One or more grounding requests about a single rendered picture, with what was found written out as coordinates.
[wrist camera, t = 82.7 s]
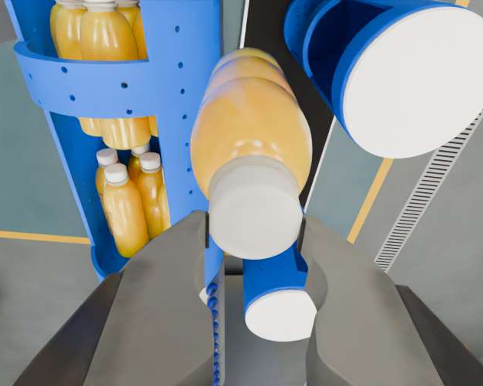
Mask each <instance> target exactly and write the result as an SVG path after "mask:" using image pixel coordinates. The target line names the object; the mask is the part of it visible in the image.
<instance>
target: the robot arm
mask: <svg viewBox="0 0 483 386"><path fill-rule="evenodd" d="M206 248H209V213H208V212H207V211H202V210H195V211H193V212H192V213H190V214H188V215H187V216H185V217H184V218H183V219H181V220H180V221H178V222H177V223H175V224H174V225H173V226H171V227H169V228H168V229H166V230H165V231H164V232H162V233H161V234H159V235H158V236H157V237H155V238H153V239H152V240H151V241H150V242H148V243H147V244H146V245H144V246H143V247H142V248H141V249H140V250H138V251H137V252H136V253H135V254H134V255H133V256H132V257H131V259H130V260H129V261H128V262H127V263H126V264H125V266H124V267H123V268H122V269H121V270H120V272H119V273H109V274H108V275H107V277H106V278H105V279H104V280H103V281H102V282H101V284H100V285H99V286H98V287H97V288H96V289H95V290H94V291H93V292H92V293H91V294H90V295H89V296H88V297H87V299H86V300H85V301H84V302H83V303H82V304H81V305H80V307H79V308H78V309H77V310H76V311H75V312H74V314H73V315H72V316H71V317H70V318H69V319H68V320H67V321H66V322H65V324H63V325H62V327H61V328H60V329H59V330H58V331H57V332H56V333H55V334H54V336H53V337H52V338H51V339H50V340H49V341H48V342H47V344H46V345H45V346H44V347H43V348H42V349H41V350H40V352H39V353H38V354H36V356H35V357H34V358H33V359H32V361H31V362H30V363H29V364H28V366H27V367H26V368H25V370H24V371H23V372H22V373H21V375H20V376H19V377H18V379H17V380H16V382H15V383H14V384H13V385H12V386H213V374H214V333H213V322H212V311H211V309H210V308H209V307H207V305H206V304H205V303H204V302H203V301H202V299H201V298H200V296H199V294H200V293H201V292H202V290H203V289H204V287H205V249H206ZM297 253H301V256H302V257H303V258H304V260H305V261H306V263H307V266H308V272H307V279H306V283H305V287H304V288H305V292H306V293H307V295H308V296H309V297H310V299H311V300H312V302H313V304H314V306H315V309H316V311H317V313H316V314H315V317H314V323H313V326H312V330H311V334H310V339H309V343H308V347H307V353H306V356H305V361H306V378H307V386H483V364H482V363H481V362H480V361H479V360H478V359H477V358H476V357H475V356H474V355H473V354H472V353H471V352H470V351H469V350H468V349H467V348H466V347H465V346H464V345H463V344H462V343H461V342H460V341H459V340H458V338H457V337H456V336H455V335H454V334H453V333H452V332H451V331H450V330H449V329H448V328H447V327H446V326H445V325H444V324H443V323H442V321H441V320H440V319H439V318H438V317H437V316H436V315H435V314H434V313H433V312H432V311H431V310H430V309H429V308H428V307H427V305H426V304H425V303H424V302H423V301H422V300H421V299H420V298H419V297H418V296H417V295H416V294H415V293H414V292H413V291H412V290H411V289H410V288H409V287H408V286H403V285H396V284H395V283H394V282H393V280H392V279H391V278H390V277H389V276H388V275H387V274H386V272H385V271H384V270H383V269H382V268H381V267H380V266H379V265H378V264H377V263H376V262H375V261H374V260H372V259H371V258H370V257H369V256H368V255H366V254H365V253H364V252H363V251H362V250H361V249H359V248H358V247H356V246H355V245H354V244H352V243H351V242H349V241H348V240H347V239H345V238H344V237H342V236H341V235H339V234H338V233H337V232H336V231H334V230H333V229H331V228H330V227H328V226H327V225H326V224H324V223H323V222H322V221H320V220H318V219H317V218H315V217H312V216H309V215H303V217H302V222H301V230H300V234H299V236H298V238H297Z"/></svg>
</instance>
